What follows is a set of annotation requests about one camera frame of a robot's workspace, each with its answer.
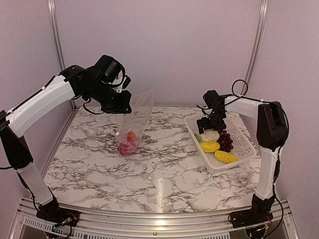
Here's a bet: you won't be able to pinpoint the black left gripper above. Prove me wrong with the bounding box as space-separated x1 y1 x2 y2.
84 79 131 113

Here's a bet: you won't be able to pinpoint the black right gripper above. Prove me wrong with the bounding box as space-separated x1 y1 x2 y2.
197 109 226 134

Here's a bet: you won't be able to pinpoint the white toy cauliflower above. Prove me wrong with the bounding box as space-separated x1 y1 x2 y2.
199 129 220 142

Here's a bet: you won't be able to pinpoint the orange toy pumpkin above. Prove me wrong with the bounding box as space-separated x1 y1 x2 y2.
127 131 136 141

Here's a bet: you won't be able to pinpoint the clear zip top bag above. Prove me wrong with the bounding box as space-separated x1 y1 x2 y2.
115 90 154 149

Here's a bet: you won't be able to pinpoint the red toy bell pepper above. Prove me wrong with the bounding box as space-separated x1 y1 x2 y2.
117 143 137 156

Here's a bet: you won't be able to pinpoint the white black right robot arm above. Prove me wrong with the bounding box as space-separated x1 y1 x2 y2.
197 90 289 228

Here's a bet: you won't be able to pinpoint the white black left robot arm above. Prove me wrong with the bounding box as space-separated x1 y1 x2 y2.
0 55 132 224

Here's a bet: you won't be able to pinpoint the dark red toy grapes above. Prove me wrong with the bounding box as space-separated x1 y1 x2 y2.
217 130 234 153

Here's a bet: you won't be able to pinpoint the white plastic mesh basket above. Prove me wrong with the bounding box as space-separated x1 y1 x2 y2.
184 113 257 174

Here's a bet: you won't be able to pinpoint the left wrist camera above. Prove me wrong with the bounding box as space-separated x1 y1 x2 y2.
114 75 131 93

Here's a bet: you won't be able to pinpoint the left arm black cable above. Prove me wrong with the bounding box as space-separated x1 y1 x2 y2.
83 98 105 115

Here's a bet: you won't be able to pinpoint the aluminium front rail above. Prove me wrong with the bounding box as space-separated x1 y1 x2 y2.
9 196 300 239

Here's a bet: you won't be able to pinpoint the right aluminium frame post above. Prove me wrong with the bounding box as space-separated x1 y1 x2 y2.
245 0 269 86

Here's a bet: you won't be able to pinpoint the aluminium frame post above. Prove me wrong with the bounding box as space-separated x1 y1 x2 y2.
245 0 269 86
47 0 75 110

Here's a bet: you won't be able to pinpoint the left aluminium frame post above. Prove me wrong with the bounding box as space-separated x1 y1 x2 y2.
47 0 75 110

